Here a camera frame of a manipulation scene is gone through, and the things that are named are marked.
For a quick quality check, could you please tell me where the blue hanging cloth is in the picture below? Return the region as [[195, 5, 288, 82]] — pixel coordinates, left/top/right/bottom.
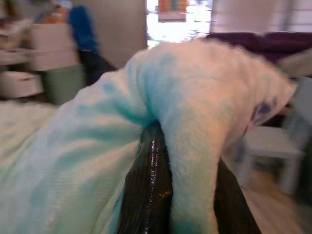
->
[[69, 6, 100, 55]]

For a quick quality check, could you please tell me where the teal dotted pillow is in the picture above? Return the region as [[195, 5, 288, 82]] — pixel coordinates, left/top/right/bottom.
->
[[0, 39, 297, 234]]

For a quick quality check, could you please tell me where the colourful hanging calendar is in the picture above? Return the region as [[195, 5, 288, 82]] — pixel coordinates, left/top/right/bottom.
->
[[157, 0, 190, 23]]

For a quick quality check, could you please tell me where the green container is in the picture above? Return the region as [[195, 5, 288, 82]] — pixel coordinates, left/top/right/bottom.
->
[[41, 64, 87, 105]]

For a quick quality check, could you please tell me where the beige pile of clothes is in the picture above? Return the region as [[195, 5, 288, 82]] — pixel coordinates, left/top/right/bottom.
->
[[277, 51, 312, 78]]

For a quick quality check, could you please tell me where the light blue child chair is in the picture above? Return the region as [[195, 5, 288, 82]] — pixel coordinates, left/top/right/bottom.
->
[[235, 77, 312, 195]]

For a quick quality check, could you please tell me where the white shelf unit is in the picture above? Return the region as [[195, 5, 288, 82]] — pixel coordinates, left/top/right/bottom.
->
[[0, 20, 81, 99]]

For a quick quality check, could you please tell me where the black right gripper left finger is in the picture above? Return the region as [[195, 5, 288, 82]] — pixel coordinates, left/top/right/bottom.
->
[[116, 121, 174, 234]]

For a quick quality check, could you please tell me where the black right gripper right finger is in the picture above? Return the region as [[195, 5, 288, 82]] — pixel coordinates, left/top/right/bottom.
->
[[214, 158, 262, 234]]

